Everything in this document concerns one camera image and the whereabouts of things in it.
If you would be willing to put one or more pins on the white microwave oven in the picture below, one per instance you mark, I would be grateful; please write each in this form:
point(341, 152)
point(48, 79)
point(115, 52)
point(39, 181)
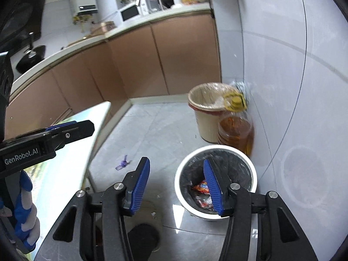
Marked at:
point(130, 13)

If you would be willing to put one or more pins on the black bin liner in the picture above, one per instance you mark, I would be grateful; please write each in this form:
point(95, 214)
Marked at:
point(239, 168)

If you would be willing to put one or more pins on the white kitchen countertop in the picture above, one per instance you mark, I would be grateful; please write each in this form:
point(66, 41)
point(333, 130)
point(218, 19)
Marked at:
point(130, 24)

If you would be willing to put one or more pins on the white round trash bin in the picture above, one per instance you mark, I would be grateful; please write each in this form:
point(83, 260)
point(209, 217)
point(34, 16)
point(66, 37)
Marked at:
point(178, 176)

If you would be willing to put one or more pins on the small white toaster oven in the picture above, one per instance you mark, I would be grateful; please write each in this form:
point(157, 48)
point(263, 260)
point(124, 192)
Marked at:
point(151, 5)

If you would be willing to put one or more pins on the brown kitchen cabinets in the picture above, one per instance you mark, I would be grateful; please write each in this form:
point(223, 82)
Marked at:
point(130, 65)

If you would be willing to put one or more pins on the wooden cutting board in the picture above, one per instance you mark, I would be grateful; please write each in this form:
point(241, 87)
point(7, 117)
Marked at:
point(104, 27)

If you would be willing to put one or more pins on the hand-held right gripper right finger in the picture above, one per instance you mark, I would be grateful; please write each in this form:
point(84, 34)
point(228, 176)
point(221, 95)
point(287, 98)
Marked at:
point(213, 187)

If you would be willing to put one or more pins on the cooking oil bottle yellow cap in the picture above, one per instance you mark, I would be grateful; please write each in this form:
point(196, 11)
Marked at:
point(235, 133)

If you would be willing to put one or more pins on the red clear wrapper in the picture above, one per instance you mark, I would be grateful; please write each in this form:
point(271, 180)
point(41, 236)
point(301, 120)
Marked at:
point(204, 203)

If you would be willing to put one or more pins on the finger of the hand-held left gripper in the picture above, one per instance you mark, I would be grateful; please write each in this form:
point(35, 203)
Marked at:
point(78, 132)
point(59, 127)

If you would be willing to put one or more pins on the beige ribbed trash bin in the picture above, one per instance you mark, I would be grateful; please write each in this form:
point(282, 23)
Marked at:
point(206, 125)

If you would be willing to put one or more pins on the purple wrapper scrap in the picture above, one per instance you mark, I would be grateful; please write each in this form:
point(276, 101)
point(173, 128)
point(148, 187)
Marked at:
point(123, 164)

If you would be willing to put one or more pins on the black range hood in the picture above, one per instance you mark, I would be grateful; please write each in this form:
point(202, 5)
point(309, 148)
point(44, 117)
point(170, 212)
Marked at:
point(19, 8)

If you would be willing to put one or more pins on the glass top table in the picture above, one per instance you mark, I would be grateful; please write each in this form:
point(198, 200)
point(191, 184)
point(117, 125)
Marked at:
point(68, 174)

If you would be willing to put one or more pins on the clear plastic bin liner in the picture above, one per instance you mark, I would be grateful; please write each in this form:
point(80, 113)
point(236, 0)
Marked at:
point(206, 92)

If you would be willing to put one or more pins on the black wok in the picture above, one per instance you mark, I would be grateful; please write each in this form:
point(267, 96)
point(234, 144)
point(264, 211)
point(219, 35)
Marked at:
point(31, 58)

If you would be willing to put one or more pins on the clear plastic bag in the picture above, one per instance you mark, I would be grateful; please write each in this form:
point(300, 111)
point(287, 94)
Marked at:
point(244, 87)

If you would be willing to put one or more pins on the person's left hand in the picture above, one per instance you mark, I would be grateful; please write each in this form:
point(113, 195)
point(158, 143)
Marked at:
point(25, 212)

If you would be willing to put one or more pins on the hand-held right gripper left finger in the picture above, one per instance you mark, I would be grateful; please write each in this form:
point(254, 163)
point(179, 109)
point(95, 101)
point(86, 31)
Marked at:
point(140, 185)

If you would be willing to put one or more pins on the red snack wrapper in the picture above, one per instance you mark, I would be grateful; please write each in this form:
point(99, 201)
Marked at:
point(201, 187)

